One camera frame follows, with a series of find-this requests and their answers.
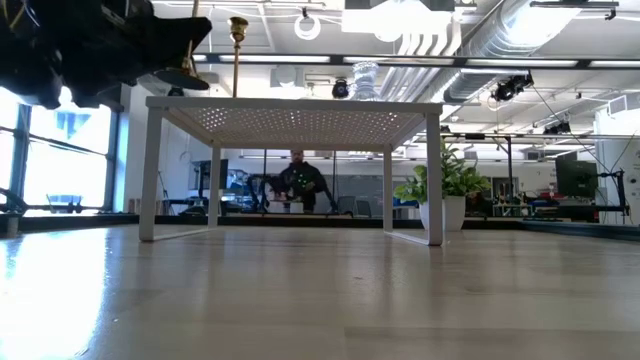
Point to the person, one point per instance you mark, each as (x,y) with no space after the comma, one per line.
(300,182)

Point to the clear glass candle holder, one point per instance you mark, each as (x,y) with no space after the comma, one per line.
(365,82)

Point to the silver ventilation duct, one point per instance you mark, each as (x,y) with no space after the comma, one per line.
(500,40)

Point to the round black ceiling device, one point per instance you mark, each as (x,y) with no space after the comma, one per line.
(340,89)

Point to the black computer monitor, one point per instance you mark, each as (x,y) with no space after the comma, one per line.
(575,180)

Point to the black background robot arm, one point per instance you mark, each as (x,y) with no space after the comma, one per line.
(262,187)

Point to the black ceiling track camera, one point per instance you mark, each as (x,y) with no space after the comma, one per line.
(510,87)

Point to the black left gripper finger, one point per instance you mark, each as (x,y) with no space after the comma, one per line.
(165,40)

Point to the long ceiling light strip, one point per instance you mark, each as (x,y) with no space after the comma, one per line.
(325,58)

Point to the grey cylinder post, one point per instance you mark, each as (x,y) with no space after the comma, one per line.
(12,225)

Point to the white ceiling fixture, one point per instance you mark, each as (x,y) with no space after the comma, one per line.
(395,22)

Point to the white perforated metal shelf riser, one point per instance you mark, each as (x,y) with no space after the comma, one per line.
(295,106)

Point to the brass candlestick holder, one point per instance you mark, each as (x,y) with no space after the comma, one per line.
(238,27)
(182,80)

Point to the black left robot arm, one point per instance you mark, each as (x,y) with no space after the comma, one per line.
(30,75)

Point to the green potted plant white pot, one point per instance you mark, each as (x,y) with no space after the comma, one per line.
(454,212)

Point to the small black ceiling device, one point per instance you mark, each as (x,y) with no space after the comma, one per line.
(176,92)

